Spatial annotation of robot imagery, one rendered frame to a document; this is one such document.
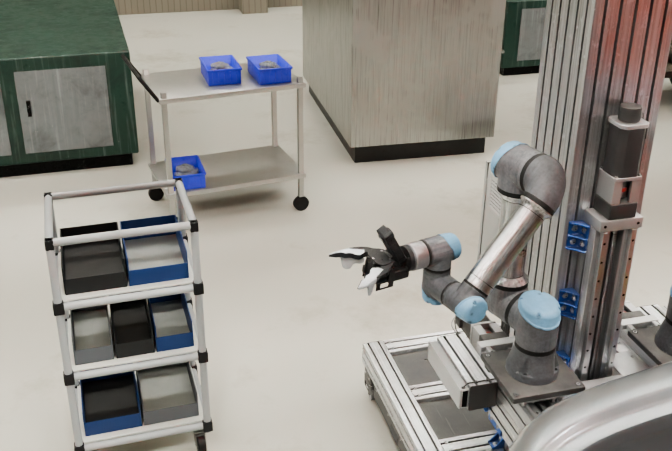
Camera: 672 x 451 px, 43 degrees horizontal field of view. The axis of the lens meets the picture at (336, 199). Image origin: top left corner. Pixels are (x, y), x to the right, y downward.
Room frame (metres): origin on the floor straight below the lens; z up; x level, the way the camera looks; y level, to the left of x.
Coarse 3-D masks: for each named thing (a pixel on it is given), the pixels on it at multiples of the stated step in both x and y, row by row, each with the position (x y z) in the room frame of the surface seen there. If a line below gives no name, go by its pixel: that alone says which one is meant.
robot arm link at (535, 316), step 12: (516, 300) 2.09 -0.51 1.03; (528, 300) 2.05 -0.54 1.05; (540, 300) 2.06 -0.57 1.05; (552, 300) 2.06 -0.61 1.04; (516, 312) 2.05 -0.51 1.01; (528, 312) 2.01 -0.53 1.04; (540, 312) 2.00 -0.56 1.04; (552, 312) 2.01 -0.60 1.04; (516, 324) 2.04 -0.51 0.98; (528, 324) 2.01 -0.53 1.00; (540, 324) 1.99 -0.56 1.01; (552, 324) 2.00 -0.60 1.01; (516, 336) 2.04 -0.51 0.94; (528, 336) 2.00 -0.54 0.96; (540, 336) 1.99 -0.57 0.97; (552, 336) 2.00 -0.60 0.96; (528, 348) 2.00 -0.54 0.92; (540, 348) 1.99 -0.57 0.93; (552, 348) 2.01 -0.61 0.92
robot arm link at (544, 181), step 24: (528, 168) 2.07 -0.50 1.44; (552, 168) 2.05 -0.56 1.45; (528, 192) 2.02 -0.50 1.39; (552, 192) 2.01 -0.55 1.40; (528, 216) 1.99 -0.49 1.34; (504, 240) 1.96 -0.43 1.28; (528, 240) 1.98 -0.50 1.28; (480, 264) 1.95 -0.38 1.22; (504, 264) 1.94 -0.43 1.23; (456, 288) 1.94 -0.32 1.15; (480, 288) 1.91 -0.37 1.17; (456, 312) 1.89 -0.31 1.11; (480, 312) 1.88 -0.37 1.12
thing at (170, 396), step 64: (64, 192) 2.85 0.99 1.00; (64, 256) 2.70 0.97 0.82; (128, 256) 2.74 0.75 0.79; (192, 256) 2.61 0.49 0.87; (64, 320) 2.48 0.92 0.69; (128, 320) 2.73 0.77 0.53; (192, 320) 2.83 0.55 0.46; (64, 384) 2.46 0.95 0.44; (128, 384) 2.80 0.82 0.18; (192, 384) 2.75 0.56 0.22
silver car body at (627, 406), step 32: (608, 384) 0.89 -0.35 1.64; (640, 384) 0.86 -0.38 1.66; (544, 416) 0.85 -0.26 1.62; (576, 416) 0.82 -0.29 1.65; (608, 416) 0.82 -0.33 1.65; (640, 416) 0.82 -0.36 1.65; (512, 448) 0.81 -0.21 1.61; (544, 448) 0.77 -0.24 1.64; (576, 448) 0.78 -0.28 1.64; (608, 448) 0.83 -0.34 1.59; (640, 448) 0.87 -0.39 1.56
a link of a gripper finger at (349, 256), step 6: (336, 252) 1.95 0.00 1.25; (342, 252) 1.95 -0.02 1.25; (348, 252) 1.95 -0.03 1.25; (354, 252) 1.95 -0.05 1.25; (360, 252) 1.96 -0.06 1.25; (342, 258) 1.96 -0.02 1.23; (348, 258) 1.96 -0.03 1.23; (354, 258) 1.95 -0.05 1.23; (360, 258) 1.95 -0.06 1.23; (342, 264) 1.97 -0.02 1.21; (348, 264) 1.96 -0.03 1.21
